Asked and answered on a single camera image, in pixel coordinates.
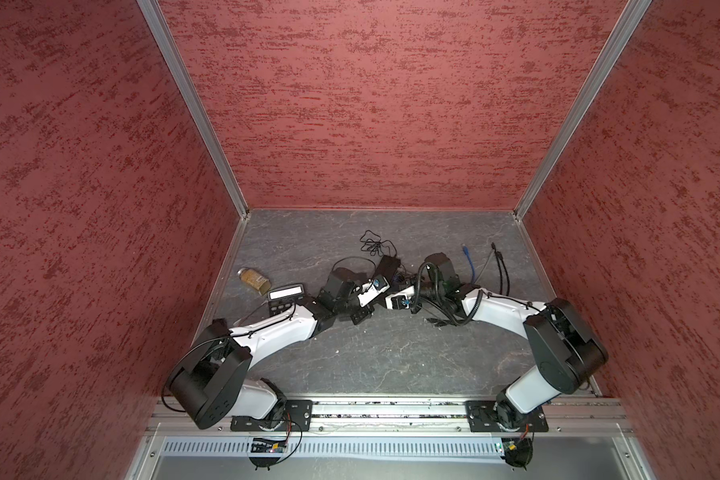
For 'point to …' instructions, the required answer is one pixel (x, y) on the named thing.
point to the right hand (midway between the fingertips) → (385, 292)
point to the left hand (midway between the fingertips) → (373, 302)
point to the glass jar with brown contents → (255, 280)
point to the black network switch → (388, 266)
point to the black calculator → (282, 298)
